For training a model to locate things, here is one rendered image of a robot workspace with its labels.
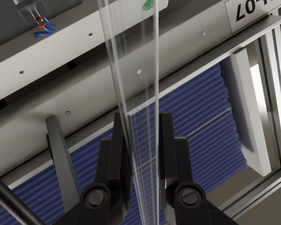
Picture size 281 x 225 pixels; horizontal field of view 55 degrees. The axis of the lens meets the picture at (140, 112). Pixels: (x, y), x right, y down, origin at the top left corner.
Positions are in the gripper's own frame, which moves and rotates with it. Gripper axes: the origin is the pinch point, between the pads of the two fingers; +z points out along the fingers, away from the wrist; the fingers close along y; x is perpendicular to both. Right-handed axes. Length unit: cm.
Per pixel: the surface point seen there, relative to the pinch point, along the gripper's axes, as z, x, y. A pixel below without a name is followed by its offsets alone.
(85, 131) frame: 21.0, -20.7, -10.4
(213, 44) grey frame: 35.4, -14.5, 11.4
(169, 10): 51, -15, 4
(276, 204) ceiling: 75, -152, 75
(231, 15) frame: 38.1, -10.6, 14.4
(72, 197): 4.6, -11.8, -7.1
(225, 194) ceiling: 89, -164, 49
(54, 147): 13.2, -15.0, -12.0
